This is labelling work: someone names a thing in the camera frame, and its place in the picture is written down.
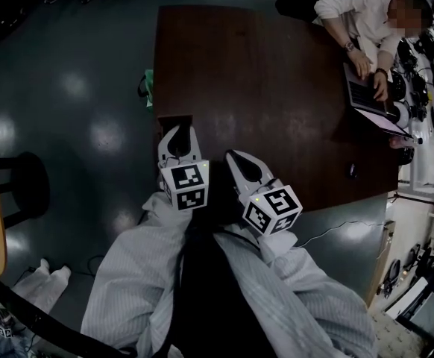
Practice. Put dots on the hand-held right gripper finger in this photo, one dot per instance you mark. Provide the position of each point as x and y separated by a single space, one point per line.
232 174
263 168

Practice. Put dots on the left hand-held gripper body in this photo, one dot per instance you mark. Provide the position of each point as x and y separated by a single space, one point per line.
189 177

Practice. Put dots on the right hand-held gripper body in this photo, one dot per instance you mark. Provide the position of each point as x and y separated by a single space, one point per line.
276 203

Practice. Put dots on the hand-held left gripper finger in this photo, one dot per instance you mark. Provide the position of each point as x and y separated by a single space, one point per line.
195 147
163 145

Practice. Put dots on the small dark brown box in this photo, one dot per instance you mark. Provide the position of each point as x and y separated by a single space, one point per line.
161 127

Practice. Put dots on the person's right forearm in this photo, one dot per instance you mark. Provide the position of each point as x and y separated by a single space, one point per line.
314 293

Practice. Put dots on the person's left forearm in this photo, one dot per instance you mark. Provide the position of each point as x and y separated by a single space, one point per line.
135 267

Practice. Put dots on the green bag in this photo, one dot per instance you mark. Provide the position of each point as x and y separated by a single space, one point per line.
149 88

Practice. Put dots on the small black object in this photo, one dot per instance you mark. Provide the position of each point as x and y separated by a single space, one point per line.
352 171

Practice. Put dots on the grey laptop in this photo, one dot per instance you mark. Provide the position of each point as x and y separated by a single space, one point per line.
362 95

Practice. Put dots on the pale drink bottle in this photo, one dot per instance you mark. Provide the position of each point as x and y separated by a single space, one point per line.
403 142

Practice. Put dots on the black round stool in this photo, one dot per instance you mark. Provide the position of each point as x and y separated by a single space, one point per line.
27 185

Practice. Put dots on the white round device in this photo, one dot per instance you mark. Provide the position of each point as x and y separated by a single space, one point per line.
402 113

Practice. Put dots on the person's legs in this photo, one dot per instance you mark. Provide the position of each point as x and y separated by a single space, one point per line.
34 285

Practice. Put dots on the black framed screen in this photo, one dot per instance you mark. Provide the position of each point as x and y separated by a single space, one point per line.
431 313

